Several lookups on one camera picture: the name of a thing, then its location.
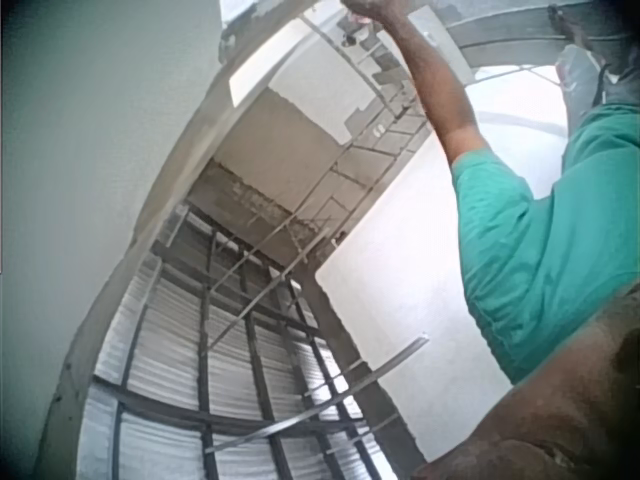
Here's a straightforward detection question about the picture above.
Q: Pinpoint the person's left hand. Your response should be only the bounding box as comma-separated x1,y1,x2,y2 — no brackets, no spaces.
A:
341,0,404,25

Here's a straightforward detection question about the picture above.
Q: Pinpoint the small white rectangular panel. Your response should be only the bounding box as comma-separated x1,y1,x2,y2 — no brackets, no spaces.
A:
228,13,322,109

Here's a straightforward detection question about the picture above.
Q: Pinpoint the clear plastic bag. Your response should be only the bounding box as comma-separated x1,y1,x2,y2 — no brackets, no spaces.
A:
553,43,605,135

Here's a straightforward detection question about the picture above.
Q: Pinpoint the short grey metal strip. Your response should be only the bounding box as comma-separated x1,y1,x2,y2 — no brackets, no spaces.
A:
302,333,431,399

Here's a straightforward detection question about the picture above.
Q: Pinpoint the corrugated metal roof with trusses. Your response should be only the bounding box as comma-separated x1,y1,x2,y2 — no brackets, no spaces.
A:
77,207,409,480

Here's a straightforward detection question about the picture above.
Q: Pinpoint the long curved grey metal strip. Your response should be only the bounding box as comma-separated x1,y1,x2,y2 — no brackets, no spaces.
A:
203,369,392,455

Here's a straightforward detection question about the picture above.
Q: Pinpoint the metal ceiling grid frame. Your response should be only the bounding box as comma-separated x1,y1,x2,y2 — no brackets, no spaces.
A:
207,12,434,349

